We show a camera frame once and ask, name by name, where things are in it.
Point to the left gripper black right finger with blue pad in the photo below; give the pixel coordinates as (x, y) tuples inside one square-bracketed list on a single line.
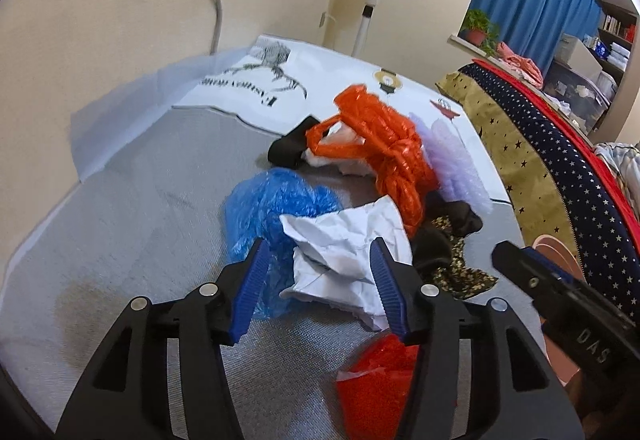
[(514, 391)]

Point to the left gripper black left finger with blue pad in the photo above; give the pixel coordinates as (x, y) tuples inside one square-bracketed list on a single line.
[(123, 392)]

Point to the navy star bedsheet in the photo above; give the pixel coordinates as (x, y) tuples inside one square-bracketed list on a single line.
[(598, 242)]

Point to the pink plastic basin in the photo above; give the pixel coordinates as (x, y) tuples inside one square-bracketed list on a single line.
[(554, 250)]

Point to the red plastic bag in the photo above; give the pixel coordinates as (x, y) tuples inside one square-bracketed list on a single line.
[(374, 391)]

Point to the leopard print dark cloth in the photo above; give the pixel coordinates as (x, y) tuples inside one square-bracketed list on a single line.
[(438, 248)]

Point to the plaid quilt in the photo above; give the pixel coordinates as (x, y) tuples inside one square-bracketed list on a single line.
[(623, 160)]

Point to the white crumpled paper ball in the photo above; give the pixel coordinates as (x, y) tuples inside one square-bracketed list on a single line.
[(331, 258)]

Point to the blue plastic bag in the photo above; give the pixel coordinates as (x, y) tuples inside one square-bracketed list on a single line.
[(253, 210)]

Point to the purple foam fruit net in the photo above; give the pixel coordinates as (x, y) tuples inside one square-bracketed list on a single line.
[(453, 165)]

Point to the red blanket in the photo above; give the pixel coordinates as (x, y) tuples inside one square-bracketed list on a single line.
[(553, 139)]

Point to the orange plastic bag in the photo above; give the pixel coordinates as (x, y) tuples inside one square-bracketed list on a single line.
[(389, 144)]

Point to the grey storage box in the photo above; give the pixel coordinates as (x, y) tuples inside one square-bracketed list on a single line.
[(579, 99)]

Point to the black cloth piece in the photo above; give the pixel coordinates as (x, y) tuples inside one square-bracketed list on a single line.
[(287, 152)]

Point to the pink clothes pile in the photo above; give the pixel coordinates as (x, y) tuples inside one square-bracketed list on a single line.
[(525, 67)]

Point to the white appliance box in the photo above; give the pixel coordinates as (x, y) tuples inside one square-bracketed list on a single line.
[(576, 56)]

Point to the wooden bookshelf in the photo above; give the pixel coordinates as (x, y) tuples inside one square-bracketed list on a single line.
[(619, 33)]

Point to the white printed cloth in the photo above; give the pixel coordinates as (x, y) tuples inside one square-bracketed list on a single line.
[(277, 83)]

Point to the potted green plant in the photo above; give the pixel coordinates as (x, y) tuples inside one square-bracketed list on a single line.
[(479, 30)]

